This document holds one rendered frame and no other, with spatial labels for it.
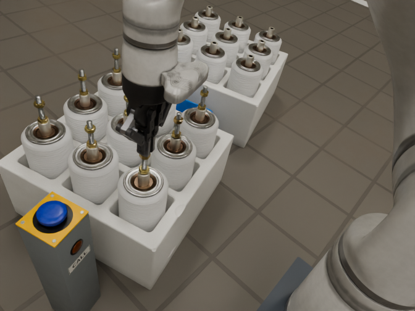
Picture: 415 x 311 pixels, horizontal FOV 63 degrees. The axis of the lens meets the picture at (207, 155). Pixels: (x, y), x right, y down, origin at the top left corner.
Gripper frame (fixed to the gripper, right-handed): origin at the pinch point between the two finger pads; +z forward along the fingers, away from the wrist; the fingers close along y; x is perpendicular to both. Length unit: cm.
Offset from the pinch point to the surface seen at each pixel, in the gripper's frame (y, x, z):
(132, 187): 2.6, -0.9, 9.8
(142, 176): 1.1, 0.2, 7.4
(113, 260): 7.8, -2.1, 30.8
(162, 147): -9.7, -2.3, 9.8
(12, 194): 8.4, -29.6, 26.6
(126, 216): 4.8, -0.5, 16.0
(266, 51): -67, 1, 10
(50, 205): 16.6, -4.8, 2.2
